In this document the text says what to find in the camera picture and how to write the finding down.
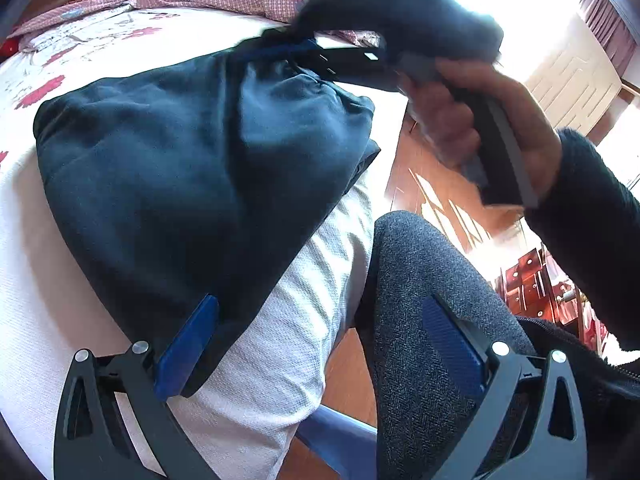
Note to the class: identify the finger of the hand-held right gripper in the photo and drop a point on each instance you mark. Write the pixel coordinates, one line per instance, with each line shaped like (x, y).
(350, 62)

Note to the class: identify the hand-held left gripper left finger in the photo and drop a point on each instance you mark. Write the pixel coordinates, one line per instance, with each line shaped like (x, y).
(187, 345)

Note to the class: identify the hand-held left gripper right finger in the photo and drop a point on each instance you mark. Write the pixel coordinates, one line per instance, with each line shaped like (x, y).
(450, 345)

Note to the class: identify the black pants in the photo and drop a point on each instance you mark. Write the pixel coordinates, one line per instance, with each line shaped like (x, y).
(175, 170)

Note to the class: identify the person's right forearm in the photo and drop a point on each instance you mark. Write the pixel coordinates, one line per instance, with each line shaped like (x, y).
(600, 220)

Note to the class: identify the person's right hand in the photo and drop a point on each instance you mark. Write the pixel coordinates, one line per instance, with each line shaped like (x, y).
(435, 115)

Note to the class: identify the person's grey trouser leg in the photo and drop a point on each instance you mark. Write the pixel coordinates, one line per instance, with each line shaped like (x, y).
(425, 270)

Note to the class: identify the red wooden cabinet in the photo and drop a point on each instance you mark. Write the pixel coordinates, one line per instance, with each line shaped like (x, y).
(530, 280)

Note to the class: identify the bed with floral sheet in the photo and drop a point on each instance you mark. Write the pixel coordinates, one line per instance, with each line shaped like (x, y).
(50, 285)

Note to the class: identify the white panelled door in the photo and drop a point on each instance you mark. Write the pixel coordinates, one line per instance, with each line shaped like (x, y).
(570, 70)

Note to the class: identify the pink curtain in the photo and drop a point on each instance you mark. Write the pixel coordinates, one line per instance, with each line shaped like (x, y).
(615, 30)

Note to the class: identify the red pillow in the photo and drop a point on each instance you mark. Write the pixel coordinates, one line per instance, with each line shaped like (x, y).
(7, 47)

